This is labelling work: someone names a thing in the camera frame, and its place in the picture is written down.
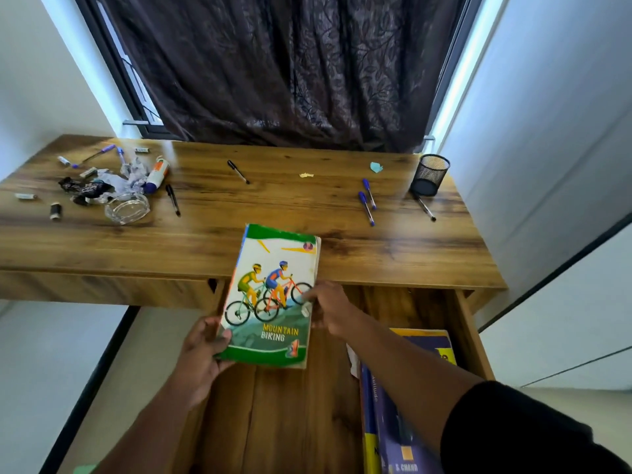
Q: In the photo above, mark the white glue bottle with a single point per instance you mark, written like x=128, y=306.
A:
x=157, y=175

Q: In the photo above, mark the person's right fingers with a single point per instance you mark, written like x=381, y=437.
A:
x=314, y=292

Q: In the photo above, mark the white wardrobe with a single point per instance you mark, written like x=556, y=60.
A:
x=543, y=167

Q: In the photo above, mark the blue and yellow book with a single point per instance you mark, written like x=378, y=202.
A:
x=369, y=429

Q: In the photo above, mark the purple capped pen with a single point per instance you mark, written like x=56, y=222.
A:
x=98, y=152

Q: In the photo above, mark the short blue pen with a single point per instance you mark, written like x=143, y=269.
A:
x=120, y=155

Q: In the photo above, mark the clear glass ashtray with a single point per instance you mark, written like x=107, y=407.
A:
x=127, y=208

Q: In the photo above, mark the green cyclists cover book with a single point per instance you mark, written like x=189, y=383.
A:
x=269, y=291

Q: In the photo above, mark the black thread spool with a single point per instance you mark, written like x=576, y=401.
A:
x=56, y=211

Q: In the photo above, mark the wooden desk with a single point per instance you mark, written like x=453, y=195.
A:
x=276, y=212

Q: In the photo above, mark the person's left hand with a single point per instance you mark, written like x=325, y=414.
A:
x=195, y=365

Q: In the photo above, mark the black sleeve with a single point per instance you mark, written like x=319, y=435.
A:
x=518, y=434

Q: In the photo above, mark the person's right hand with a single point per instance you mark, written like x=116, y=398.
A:
x=335, y=310

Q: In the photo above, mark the purple book with yellow top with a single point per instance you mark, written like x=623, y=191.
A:
x=414, y=419

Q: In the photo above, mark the dark brown patterned curtain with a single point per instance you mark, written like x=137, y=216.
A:
x=286, y=64

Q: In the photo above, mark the teal paper scrap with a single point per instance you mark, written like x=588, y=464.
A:
x=376, y=167

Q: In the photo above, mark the black crumpled wrapper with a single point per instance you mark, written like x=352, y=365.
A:
x=84, y=187

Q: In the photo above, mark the white paper sheet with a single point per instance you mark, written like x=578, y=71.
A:
x=353, y=362

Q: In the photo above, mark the person's left thumb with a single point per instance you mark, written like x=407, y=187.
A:
x=218, y=340

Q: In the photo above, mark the person's left forearm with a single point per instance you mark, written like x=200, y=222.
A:
x=148, y=434

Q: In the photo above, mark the white marker with purple cap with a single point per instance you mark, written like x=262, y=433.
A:
x=65, y=161

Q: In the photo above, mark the black and silver pen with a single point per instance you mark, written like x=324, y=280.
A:
x=425, y=209

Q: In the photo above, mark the black window frame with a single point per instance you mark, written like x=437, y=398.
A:
x=123, y=78

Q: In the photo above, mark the black mesh pen cup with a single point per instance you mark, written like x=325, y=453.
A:
x=428, y=175

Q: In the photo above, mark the crumpled white paper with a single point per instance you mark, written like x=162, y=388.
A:
x=131, y=175

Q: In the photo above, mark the wooden desk drawer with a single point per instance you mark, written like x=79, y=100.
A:
x=296, y=419

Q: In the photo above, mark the person's right forearm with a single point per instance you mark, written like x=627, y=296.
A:
x=410, y=375

